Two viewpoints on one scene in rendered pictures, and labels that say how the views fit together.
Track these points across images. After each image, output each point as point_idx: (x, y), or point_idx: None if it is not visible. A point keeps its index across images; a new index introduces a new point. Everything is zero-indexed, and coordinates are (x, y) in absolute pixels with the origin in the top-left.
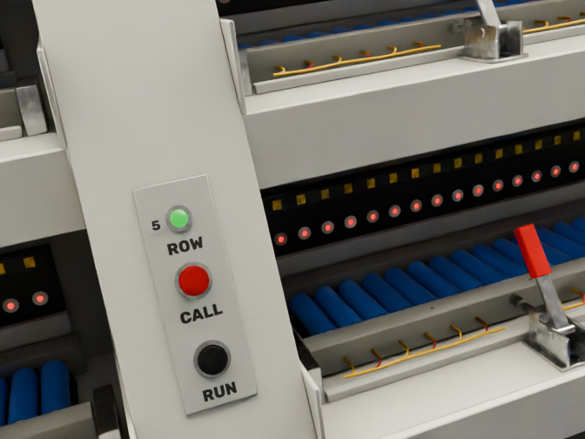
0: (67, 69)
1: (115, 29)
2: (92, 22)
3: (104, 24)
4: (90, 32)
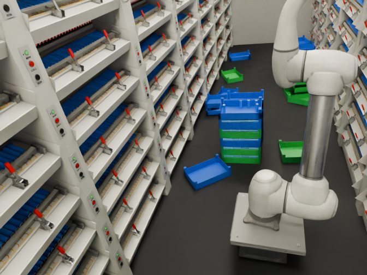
0: None
1: (130, 27)
2: (129, 27)
3: (130, 27)
4: (129, 28)
